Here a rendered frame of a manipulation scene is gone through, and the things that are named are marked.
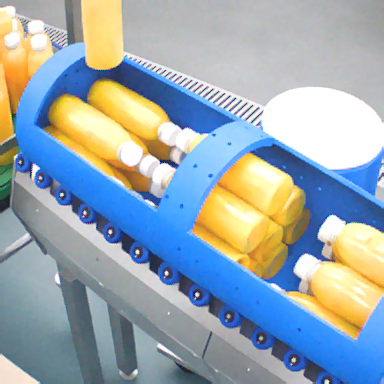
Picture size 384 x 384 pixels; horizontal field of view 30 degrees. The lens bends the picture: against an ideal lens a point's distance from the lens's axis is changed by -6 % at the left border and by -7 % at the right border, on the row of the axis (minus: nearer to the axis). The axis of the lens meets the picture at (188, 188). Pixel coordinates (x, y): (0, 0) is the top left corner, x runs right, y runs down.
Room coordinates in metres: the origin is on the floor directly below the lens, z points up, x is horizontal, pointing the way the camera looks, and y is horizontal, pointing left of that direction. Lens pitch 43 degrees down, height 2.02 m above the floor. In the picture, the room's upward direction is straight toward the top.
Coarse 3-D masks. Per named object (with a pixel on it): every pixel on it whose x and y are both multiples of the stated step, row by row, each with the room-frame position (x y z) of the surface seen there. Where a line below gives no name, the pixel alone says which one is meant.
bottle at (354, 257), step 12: (336, 228) 0.81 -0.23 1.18; (348, 228) 0.80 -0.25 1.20; (360, 228) 0.79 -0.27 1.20; (372, 228) 0.79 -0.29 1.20; (336, 240) 0.79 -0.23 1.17; (348, 240) 0.77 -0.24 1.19; (360, 240) 0.77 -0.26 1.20; (372, 240) 0.76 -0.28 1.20; (348, 252) 0.76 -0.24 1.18; (360, 252) 0.75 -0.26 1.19; (372, 252) 0.74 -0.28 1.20; (348, 264) 0.76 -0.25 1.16; (360, 264) 0.74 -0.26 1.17; (372, 264) 0.73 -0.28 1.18; (372, 276) 0.72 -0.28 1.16
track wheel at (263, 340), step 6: (258, 330) 0.77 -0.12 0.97; (264, 330) 0.76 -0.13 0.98; (252, 336) 0.76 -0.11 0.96; (258, 336) 0.76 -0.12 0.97; (264, 336) 0.76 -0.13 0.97; (270, 336) 0.75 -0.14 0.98; (252, 342) 0.75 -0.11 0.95; (258, 342) 0.75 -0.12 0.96; (264, 342) 0.75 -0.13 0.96; (270, 342) 0.74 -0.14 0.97; (258, 348) 0.74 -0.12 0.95; (264, 348) 0.74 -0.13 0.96
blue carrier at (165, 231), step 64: (64, 64) 1.20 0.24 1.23; (128, 64) 1.29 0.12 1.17; (192, 128) 1.20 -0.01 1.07; (256, 128) 1.02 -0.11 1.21; (128, 192) 0.93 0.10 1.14; (192, 192) 0.88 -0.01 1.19; (320, 192) 0.98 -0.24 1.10; (192, 256) 0.82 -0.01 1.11; (320, 256) 0.92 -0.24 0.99; (256, 320) 0.73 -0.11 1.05; (320, 320) 0.66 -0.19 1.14
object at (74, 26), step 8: (72, 0) 1.79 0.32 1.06; (80, 0) 1.81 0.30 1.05; (72, 8) 1.79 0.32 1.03; (80, 8) 1.81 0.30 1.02; (72, 16) 1.79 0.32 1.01; (80, 16) 1.81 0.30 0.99; (72, 24) 1.80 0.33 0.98; (80, 24) 1.81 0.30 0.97; (72, 32) 1.80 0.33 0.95; (80, 32) 1.81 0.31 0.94; (72, 40) 1.80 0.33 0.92; (80, 40) 1.81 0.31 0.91
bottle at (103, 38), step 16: (96, 0) 1.16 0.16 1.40; (112, 0) 1.16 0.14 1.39; (96, 16) 1.15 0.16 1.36; (112, 16) 1.16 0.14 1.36; (96, 32) 1.15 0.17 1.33; (112, 32) 1.16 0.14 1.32; (96, 48) 1.15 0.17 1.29; (112, 48) 1.16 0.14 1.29; (96, 64) 1.15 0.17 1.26; (112, 64) 1.16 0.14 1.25
